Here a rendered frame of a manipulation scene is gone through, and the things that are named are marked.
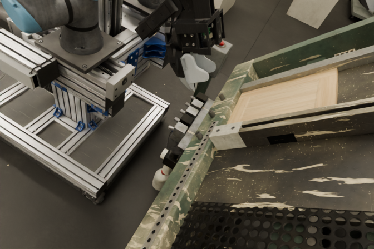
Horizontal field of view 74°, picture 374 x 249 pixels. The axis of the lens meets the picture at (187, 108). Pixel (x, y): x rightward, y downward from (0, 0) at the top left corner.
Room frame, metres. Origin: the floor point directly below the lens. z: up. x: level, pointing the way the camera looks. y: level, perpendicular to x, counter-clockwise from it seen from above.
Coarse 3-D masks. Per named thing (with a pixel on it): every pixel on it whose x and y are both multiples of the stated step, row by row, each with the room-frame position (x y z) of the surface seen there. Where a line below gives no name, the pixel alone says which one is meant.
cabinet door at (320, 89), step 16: (304, 80) 0.88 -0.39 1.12; (320, 80) 0.84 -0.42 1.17; (336, 80) 0.81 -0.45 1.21; (240, 96) 0.91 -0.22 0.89; (256, 96) 0.87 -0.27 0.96; (272, 96) 0.83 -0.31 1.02; (288, 96) 0.80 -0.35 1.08; (304, 96) 0.76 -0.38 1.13; (320, 96) 0.73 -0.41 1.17; (336, 96) 0.72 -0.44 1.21; (240, 112) 0.77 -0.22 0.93; (256, 112) 0.74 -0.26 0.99; (272, 112) 0.71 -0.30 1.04; (288, 112) 0.69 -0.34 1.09
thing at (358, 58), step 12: (372, 48) 0.91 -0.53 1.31; (324, 60) 0.95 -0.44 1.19; (336, 60) 0.92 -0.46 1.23; (348, 60) 0.90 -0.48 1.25; (360, 60) 0.89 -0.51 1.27; (372, 60) 0.89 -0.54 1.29; (288, 72) 0.95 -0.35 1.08; (300, 72) 0.92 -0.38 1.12; (312, 72) 0.91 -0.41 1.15; (252, 84) 0.95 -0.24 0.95; (264, 84) 0.93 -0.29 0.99
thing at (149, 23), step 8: (168, 0) 0.38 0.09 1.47; (160, 8) 0.38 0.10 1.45; (168, 8) 0.37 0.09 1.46; (176, 8) 0.37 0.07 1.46; (152, 16) 0.38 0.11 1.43; (160, 16) 0.38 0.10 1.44; (168, 16) 0.37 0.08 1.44; (144, 24) 0.39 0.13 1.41; (152, 24) 0.38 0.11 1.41; (160, 24) 0.38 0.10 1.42; (136, 32) 0.39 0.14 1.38; (144, 32) 0.39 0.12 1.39; (152, 32) 0.39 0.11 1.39
